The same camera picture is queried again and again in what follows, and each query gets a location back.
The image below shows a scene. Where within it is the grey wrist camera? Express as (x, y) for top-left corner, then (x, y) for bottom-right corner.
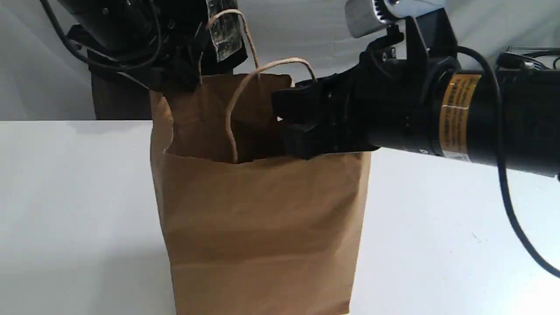
(344, 0), (446, 39)

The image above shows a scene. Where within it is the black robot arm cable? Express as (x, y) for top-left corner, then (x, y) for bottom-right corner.
(455, 46), (560, 279)

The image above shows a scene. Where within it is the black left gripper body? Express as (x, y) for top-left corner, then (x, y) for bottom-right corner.
(119, 0), (210, 92)

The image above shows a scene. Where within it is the person in camouflage jacket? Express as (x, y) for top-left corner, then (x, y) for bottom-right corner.
(91, 0), (248, 120)

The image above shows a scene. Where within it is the brown paper bag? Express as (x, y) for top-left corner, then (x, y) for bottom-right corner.
(150, 58), (371, 315)

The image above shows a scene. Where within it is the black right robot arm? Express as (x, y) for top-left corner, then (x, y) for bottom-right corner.
(271, 9), (560, 177)

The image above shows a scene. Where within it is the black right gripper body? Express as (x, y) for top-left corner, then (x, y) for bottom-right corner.
(322, 26), (438, 154)

